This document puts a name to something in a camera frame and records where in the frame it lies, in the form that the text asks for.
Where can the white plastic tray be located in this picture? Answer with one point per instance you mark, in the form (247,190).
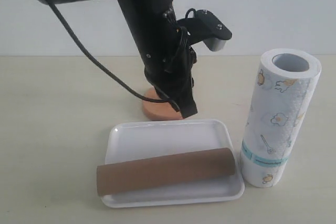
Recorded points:
(138,140)

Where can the printed paper towel roll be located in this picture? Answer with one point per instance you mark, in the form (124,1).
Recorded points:
(284,86)

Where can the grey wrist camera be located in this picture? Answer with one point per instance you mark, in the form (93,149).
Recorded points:
(203,26)

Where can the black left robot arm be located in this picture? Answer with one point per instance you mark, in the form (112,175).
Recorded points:
(146,19)

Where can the brown cardboard tube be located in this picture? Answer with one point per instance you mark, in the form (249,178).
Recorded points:
(165,170)

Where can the wooden paper towel holder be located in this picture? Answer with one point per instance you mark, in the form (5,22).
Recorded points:
(160,111)

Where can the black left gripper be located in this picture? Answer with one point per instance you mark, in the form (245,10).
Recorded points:
(168,68)

